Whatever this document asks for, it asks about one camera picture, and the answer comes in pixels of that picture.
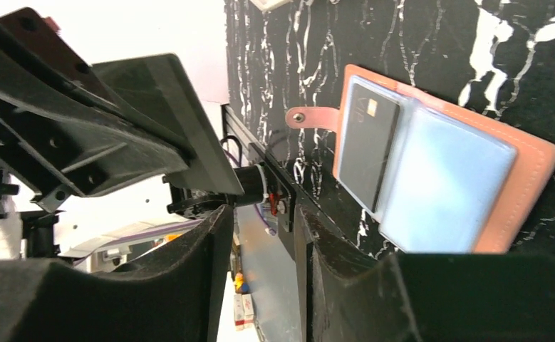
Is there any white plastic bin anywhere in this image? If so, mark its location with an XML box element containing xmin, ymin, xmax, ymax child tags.
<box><xmin>251</xmin><ymin>0</ymin><xmax>292</xmax><ymax>12</ymax></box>

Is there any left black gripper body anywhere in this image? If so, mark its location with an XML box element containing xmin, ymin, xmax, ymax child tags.
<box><xmin>0</xmin><ymin>7</ymin><xmax>192</xmax><ymax>212</ymax></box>

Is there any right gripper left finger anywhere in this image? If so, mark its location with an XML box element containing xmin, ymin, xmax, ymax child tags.
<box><xmin>0</xmin><ymin>204</ymin><xmax>234</xmax><ymax>341</ymax></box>

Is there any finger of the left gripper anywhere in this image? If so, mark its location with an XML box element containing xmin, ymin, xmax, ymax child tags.
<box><xmin>93</xmin><ymin>53</ymin><xmax>244</xmax><ymax>195</ymax></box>

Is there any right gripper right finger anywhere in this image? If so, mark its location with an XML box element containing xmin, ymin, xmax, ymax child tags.
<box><xmin>294</xmin><ymin>206</ymin><xmax>555</xmax><ymax>341</ymax></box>

